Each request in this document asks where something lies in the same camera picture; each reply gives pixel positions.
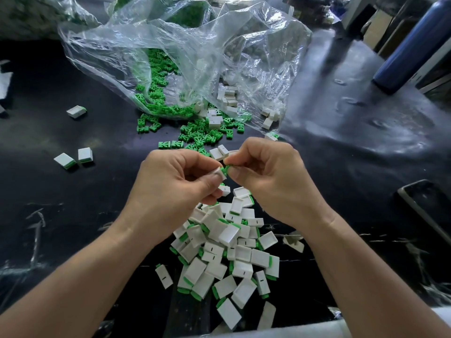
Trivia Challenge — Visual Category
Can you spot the person's right hand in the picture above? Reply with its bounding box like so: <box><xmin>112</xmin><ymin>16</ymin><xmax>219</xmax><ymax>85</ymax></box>
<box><xmin>223</xmin><ymin>136</ymin><xmax>339</xmax><ymax>233</ymax></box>

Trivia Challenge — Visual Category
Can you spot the white metal frame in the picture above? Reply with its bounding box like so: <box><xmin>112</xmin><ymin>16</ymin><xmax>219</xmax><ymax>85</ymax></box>
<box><xmin>342</xmin><ymin>0</ymin><xmax>451</xmax><ymax>46</ymax></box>

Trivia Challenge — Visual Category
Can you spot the person's left forearm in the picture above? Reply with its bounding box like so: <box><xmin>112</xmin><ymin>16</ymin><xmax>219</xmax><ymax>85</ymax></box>
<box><xmin>0</xmin><ymin>223</ymin><xmax>157</xmax><ymax>338</ymax></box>

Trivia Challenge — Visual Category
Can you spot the plastic bag full of green pieces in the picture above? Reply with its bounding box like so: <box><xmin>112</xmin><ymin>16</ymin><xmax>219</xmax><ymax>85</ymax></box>
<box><xmin>106</xmin><ymin>0</ymin><xmax>212</xmax><ymax>27</ymax></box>

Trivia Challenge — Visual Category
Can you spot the pile of green clips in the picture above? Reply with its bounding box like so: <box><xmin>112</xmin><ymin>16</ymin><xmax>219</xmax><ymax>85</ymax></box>
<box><xmin>134</xmin><ymin>47</ymin><xmax>279</xmax><ymax>159</ymax></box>

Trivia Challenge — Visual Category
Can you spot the person's left hand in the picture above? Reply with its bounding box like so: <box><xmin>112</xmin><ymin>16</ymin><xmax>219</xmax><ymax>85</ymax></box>
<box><xmin>116</xmin><ymin>149</ymin><xmax>226</xmax><ymax>247</ymax></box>

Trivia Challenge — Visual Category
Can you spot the clear plastic bag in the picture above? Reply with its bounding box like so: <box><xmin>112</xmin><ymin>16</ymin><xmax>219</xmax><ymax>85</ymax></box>
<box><xmin>58</xmin><ymin>0</ymin><xmax>312</xmax><ymax>124</ymax></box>

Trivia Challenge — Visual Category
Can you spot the brown cardboard box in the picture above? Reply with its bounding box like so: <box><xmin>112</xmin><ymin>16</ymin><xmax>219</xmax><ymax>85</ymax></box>
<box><xmin>362</xmin><ymin>9</ymin><xmax>394</xmax><ymax>50</ymax></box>

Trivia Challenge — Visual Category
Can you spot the pile of assembled white-green pieces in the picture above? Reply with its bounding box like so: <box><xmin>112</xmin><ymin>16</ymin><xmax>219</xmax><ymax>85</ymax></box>
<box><xmin>169</xmin><ymin>185</ymin><xmax>280</xmax><ymax>331</ymax></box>

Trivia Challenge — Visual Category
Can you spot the blue cylinder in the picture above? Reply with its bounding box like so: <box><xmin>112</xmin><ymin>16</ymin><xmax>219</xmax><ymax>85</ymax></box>
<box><xmin>372</xmin><ymin>0</ymin><xmax>451</xmax><ymax>94</ymax></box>

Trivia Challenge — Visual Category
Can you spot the heap of white caps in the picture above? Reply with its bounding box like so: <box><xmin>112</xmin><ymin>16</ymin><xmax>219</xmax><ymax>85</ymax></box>
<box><xmin>206</xmin><ymin>81</ymin><xmax>281</xmax><ymax>162</ymax></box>

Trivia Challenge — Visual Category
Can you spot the empty white shell right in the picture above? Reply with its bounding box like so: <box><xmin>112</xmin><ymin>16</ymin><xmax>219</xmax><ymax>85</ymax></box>
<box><xmin>282</xmin><ymin>232</ymin><xmax>306</xmax><ymax>254</ymax></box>

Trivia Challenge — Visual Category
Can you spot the white paper sheet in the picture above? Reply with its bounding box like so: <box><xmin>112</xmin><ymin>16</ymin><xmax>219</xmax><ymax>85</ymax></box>
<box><xmin>0</xmin><ymin>70</ymin><xmax>14</xmax><ymax>101</ymax></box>

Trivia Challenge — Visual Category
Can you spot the black smartphone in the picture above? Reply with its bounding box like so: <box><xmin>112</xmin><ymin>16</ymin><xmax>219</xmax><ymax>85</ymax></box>
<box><xmin>397</xmin><ymin>179</ymin><xmax>451</xmax><ymax>245</ymax></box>

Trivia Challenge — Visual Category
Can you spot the person's right forearm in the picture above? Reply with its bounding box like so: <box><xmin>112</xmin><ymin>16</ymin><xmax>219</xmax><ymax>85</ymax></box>
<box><xmin>303</xmin><ymin>211</ymin><xmax>451</xmax><ymax>338</ymax></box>

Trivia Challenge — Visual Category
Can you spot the large bag of assembled pieces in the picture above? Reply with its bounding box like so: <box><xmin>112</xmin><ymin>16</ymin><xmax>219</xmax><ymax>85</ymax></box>
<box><xmin>0</xmin><ymin>0</ymin><xmax>101</xmax><ymax>38</ymax></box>

